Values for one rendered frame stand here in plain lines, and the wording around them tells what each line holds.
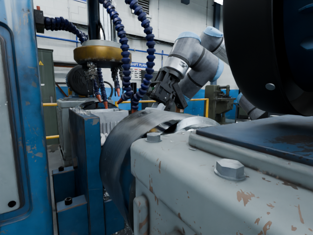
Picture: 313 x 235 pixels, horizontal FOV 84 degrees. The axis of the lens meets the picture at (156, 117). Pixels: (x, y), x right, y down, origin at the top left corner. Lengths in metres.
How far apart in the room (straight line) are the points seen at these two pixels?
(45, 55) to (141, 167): 3.67
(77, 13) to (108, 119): 5.66
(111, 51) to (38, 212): 0.42
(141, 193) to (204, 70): 0.60
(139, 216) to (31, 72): 0.33
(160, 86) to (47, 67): 3.26
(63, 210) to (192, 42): 0.65
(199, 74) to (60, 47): 5.26
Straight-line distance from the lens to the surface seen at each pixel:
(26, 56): 0.42
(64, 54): 5.77
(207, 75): 0.73
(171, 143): 0.16
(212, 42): 1.27
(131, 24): 6.67
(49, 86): 3.73
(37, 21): 0.71
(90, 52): 0.54
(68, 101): 1.03
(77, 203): 0.54
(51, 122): 3.77
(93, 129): 0.46
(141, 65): 6.51
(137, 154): 0.16
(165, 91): 0.62
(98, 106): 0.83
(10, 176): 0.44
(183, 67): 0.66
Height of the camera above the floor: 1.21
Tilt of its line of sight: 8 degrees down
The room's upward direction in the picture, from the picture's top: straight up
